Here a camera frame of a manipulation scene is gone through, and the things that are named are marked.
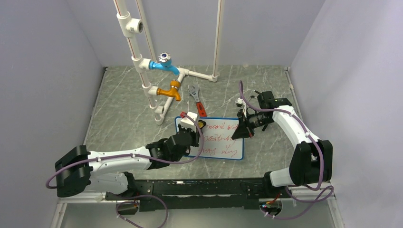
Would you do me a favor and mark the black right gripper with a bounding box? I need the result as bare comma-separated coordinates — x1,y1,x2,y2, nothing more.
232,110,274,140

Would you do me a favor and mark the yellow black whiteboard eraser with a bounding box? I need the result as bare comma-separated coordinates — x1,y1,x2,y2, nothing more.
197,119,207,129

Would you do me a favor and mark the blue framed whiteboard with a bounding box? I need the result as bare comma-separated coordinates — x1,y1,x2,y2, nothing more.
174,116,245,161

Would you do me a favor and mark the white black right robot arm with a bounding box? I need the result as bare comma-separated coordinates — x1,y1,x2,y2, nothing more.
231,91,333,197

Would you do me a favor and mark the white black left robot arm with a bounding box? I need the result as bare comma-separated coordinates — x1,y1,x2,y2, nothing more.
54,125,202,200

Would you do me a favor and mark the orange faucet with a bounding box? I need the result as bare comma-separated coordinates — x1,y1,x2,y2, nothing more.
156,80,181,101

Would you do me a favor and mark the blue faucet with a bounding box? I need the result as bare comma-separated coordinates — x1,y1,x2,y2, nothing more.
149,52,180,75

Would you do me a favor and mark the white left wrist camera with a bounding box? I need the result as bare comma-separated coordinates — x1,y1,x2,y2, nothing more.
178,112,199,132

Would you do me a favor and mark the red handled adjustable wrench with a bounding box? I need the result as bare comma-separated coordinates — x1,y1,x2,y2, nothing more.
188,85,207,117

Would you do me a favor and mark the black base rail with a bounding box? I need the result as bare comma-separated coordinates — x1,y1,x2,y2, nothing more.
105,178,288,212

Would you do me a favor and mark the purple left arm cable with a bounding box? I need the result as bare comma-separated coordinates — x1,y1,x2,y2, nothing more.
46,114,205,190

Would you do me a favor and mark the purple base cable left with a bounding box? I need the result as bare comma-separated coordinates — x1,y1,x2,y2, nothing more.
115,194,169,228

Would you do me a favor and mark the white PVC pipe frame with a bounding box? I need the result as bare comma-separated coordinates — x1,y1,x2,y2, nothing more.
114,0,225,125

